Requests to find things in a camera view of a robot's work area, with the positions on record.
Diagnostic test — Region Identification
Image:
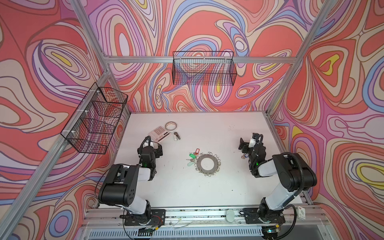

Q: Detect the metal disc key ring holder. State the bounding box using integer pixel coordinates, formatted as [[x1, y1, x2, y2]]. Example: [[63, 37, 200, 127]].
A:
[[195, 152, 221, 177]]

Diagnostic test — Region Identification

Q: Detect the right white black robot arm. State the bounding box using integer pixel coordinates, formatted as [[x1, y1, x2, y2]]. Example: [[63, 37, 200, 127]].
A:
[[239, 133, 317, 224]]

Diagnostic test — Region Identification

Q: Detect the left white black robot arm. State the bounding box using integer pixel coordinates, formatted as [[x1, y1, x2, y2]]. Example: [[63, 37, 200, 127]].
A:
[[97, 136, 163, 225]]

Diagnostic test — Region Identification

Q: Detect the small grey stapler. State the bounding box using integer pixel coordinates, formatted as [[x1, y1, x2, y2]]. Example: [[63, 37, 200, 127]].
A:
[[174, 132, 181, 141]]

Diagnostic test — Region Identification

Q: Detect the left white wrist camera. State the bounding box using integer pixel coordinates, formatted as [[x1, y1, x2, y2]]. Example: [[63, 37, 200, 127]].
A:
[[143, 141, 154, 148]]

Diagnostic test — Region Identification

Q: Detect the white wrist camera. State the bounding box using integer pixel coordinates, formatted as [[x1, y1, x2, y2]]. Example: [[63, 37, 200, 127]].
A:
[[143, 141, 154, 148], [249, 133, 261, 148]]

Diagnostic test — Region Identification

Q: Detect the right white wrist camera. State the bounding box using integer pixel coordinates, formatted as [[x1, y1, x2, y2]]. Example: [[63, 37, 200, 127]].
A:
[[249, 133, 261, 148]]

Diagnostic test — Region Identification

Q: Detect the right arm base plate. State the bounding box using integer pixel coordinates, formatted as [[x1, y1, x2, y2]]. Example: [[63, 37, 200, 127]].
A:
[[239, 208, 286, 225]]

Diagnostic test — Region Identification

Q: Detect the black wire basket left wall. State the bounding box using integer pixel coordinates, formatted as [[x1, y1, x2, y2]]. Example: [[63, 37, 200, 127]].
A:
[[61, 83, 128, 155]]

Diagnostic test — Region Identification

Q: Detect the black wire basket wall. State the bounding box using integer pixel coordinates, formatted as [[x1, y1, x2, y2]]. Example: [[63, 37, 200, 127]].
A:
[[61, 83, 128, 155], [172, 51, 238, 86]]

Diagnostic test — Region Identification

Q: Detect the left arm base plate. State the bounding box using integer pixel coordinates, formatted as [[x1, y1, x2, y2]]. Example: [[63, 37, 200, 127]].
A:
[[123, 209, 166, 227]]

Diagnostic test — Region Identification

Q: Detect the white oval puck on rail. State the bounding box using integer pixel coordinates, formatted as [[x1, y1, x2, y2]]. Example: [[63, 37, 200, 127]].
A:
[[225, 209, 235, 223]]

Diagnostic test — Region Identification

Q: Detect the black wire basket back wall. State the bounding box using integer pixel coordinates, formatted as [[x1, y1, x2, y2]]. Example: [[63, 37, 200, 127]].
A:
[[172, 51, 238, 86]]

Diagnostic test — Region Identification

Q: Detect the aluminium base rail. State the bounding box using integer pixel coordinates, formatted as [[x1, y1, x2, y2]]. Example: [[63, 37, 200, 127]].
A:
[[75, 205, 338, 240]]

